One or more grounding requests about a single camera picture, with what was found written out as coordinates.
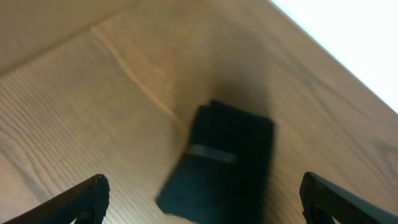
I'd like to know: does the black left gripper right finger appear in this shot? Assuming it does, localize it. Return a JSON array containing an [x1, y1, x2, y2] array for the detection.
[[299, 172, 397, 224]]

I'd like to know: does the black taped garment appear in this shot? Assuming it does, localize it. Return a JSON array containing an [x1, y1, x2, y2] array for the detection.
[[155, 100, 275, 223]]

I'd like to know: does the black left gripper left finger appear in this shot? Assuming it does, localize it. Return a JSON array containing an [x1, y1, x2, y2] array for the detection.
[[4, 174, 110, 224]]

